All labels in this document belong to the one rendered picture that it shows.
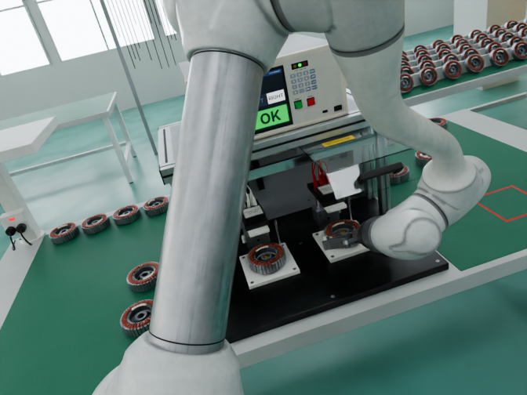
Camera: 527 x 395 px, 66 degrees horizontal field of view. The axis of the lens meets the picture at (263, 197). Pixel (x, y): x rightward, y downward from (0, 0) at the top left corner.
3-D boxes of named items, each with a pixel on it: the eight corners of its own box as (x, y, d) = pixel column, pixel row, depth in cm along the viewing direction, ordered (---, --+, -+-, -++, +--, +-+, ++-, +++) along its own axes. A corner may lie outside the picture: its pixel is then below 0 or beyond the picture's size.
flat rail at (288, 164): (381, 142, 122) (380, 132, 120) (180, 201, 114) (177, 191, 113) (379, 141, 123) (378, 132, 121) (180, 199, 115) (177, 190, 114)
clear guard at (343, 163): (427, 176, 100) (427, 154, 97) (338, 204, 97) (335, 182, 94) (367, 137, 128) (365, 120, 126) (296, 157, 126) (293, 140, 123)
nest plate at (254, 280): (300, 273, 114) (299, 269, 113) (249, 289, 112) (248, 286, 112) (285, 244, 127) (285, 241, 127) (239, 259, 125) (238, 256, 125)
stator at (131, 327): (166, 327, 109) (161, 317, 107) (125, 344, 106) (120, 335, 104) (161, 302, 118) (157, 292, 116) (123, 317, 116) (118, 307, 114)
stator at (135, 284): (124, 284, 129) (119, 276, 128) (153, 265, 136) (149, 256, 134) (141, 298, 122) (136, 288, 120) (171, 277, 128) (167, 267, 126)
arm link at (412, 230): (386, 267, 92) (427, 231, 94) (423, 274, 76) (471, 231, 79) (357, 230, 91) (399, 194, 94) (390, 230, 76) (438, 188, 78)
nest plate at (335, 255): (379, 247, 117) (378, 244, 116) (330, 262, 115) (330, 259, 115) (356, 222, 130) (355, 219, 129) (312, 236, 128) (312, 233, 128)
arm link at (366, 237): (412, 246, 93) (399, 245, 99) (399, 209, 93) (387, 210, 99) (377, 259, 92) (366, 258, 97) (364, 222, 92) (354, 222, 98)
